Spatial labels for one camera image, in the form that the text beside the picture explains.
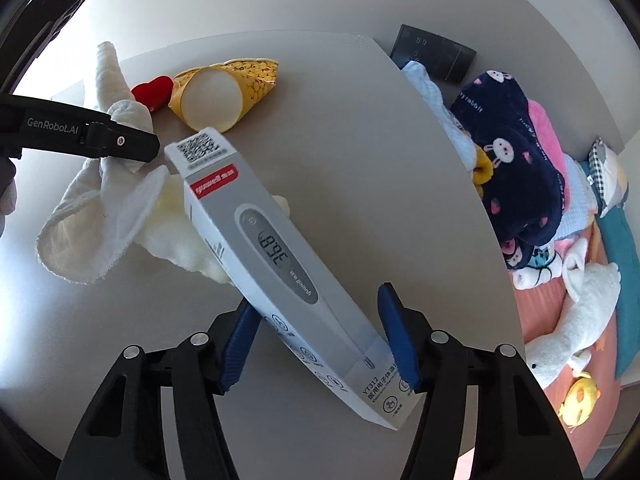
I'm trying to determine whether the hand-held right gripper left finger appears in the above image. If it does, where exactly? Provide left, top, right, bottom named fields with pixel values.
left=55, top=299, right=261, bottom=480

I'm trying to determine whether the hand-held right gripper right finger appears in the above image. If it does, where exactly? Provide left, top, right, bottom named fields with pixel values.
left=377, top=284, right=586, bottom=480

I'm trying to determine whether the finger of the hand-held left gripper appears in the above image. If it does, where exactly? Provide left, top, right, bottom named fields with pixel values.
left=87, top=121, right=161, bottom=163

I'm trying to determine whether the white cloth pad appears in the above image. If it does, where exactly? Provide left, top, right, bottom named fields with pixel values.
left=37, top=41, right=171, bottom=286

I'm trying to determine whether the grey white thermometer box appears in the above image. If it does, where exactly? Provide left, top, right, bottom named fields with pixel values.
left=164, top=129, right=418, bottom=431

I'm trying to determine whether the person's left hand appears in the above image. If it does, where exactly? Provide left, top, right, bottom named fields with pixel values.
left=0, top=157, right=19, bottom=241

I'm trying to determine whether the red heart plush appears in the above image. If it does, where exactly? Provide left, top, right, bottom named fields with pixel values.
left=131, top=75, right=174, bottom=113

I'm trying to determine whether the cream fluffy cloth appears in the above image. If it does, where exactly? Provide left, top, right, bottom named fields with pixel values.
left=135, top=172, right=291, bottom=288

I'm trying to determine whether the pink bed sheet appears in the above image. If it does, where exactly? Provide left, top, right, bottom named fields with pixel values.
left=510, top=220, right=626, bottom=461

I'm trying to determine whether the cartoon print cloth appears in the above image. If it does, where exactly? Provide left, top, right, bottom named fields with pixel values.
left=502, top=240, right=566, bottom=288

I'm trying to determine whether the white plush rabbit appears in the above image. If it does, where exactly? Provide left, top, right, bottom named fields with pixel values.
left=522, top=237, right=621, bottom=391

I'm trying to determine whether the yellow chick toy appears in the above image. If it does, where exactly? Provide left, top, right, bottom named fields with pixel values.
left=557, top=372, right=599, bottom=428

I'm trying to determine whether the mustard yellow cloth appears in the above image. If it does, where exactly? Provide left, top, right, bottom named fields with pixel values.
left=472, top=146, right=493, bottom=188

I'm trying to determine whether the white and blue folded blanket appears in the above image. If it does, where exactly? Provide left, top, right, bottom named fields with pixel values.
left=555, top=152, right=598, bottom=241

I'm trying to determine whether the light blue cloth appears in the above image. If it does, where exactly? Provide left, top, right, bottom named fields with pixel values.
left=401, top=60, right=476, bottom=173

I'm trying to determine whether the teal pillow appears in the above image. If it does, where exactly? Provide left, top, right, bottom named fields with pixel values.
left=580, top=160, right=640, bottom=381

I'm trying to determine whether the pink blanket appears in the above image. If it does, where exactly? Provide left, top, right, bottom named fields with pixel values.
left=525, top=99, right=571, bottom=211

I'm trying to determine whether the checkered pillow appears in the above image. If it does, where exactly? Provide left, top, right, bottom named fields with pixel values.
left=587, top=137, right=628, bottom=218

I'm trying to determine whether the black wall socket panel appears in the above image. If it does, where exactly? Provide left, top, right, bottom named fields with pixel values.
left=390, top=23, right=477, bottom=83

